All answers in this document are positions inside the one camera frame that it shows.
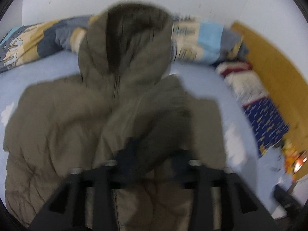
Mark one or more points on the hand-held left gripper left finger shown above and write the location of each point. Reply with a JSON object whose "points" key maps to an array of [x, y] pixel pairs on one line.
{"points": [[127, 156]]}

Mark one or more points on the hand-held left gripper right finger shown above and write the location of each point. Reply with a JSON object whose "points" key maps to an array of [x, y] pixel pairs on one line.
{"points": [[179, 163]]}

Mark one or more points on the olive hooded puffer jacket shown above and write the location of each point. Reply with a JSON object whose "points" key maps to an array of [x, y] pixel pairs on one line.
{"points": [[60, 125]]}

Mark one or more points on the light blue cloud bed sheet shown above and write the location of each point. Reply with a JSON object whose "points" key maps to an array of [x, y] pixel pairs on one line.
{"points": [[204, 77]]}

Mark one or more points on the navy star print pillow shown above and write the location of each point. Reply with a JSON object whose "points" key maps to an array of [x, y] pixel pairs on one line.
{"points": [[264, 122]]}

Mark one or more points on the red and white pillow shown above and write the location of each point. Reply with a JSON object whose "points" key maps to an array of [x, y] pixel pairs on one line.
{"points": [[243, 81]]}

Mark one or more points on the black object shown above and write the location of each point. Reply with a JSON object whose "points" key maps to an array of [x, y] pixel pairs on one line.
{"points": [[286, 197]]}

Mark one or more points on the orange packaging clutter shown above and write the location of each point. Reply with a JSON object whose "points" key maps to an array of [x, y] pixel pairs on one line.
{"points": [[296, 158]]}

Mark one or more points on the yellow headboard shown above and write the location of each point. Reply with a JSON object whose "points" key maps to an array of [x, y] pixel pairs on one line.
{"points": [[276, 72]]}

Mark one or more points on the patchwork cartoon quilt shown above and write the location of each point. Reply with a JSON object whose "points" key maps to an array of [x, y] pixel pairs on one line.
{"points": [[28, 43]]}

